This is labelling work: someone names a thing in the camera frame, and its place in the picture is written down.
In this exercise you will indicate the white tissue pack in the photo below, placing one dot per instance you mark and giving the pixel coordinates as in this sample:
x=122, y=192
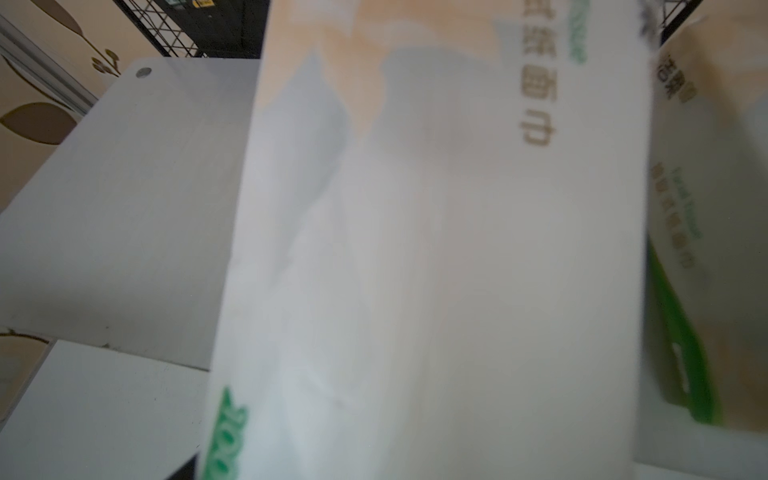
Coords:
x=437, y=265
x=707, y=216

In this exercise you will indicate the back black wire basket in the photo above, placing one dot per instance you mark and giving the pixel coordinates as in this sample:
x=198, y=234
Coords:
x=159, y=29

